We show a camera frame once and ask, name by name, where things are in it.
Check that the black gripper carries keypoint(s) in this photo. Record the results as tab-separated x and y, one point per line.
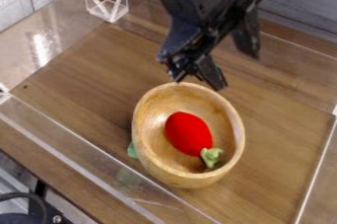
199	23

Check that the red plush strawberry toy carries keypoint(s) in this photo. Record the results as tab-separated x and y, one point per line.
189	136

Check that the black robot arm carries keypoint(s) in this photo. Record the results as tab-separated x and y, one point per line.
199	23

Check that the wooden brown bowl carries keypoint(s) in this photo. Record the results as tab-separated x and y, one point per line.
173	168

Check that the green block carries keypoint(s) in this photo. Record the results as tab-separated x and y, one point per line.
130	151

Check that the black clamp base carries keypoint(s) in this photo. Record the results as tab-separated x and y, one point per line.
42	213

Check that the clear acrylic corner bracket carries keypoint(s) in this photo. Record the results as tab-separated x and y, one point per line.
106	10

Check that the clear acrylic tray wall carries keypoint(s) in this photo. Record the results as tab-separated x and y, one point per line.
65	119

